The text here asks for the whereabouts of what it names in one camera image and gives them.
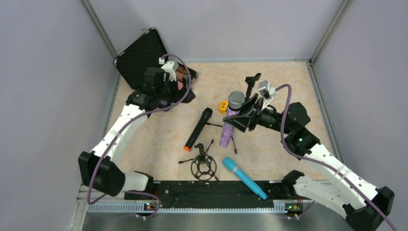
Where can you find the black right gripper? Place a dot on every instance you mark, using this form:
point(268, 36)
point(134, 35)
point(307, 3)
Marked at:
point(246, 110)

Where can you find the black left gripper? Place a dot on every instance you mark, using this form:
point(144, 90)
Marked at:
point(178, 91)

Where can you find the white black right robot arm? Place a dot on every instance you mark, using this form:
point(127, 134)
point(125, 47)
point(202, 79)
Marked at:
point(363, 205)

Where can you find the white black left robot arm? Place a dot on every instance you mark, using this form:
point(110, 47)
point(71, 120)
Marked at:
point(99, 167)

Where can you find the black round base stand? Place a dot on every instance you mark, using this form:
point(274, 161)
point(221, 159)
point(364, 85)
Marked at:
point(250, 81)

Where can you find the black tripod mic stand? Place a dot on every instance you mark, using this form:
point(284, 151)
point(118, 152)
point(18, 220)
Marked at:
point(232, 137)

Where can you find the red card deck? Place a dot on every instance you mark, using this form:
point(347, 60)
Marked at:
point(181, 85)

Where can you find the yellow toy traffic light block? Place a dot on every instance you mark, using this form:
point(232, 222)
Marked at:
point(223, 106)

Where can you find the red tan chip stack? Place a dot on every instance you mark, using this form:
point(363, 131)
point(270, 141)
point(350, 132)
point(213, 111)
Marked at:
point(182, 72)

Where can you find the black orange-tipped microphone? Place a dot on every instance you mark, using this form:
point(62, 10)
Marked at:
point(206, 114)

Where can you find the black poker chip case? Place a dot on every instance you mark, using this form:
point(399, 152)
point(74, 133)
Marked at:
point(139, 66)

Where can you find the teal blue microphone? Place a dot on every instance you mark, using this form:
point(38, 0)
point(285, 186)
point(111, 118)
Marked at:
point(239, 173)

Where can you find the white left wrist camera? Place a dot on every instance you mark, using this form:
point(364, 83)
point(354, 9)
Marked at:
point(170, 67)

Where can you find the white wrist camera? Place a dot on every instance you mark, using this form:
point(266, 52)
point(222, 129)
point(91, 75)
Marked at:
point(267, 92)
point(170, 67)

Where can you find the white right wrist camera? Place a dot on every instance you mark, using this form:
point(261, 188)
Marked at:
point(267, 92)

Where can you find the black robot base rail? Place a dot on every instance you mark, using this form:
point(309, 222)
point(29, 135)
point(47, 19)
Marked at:
point(229, 194)

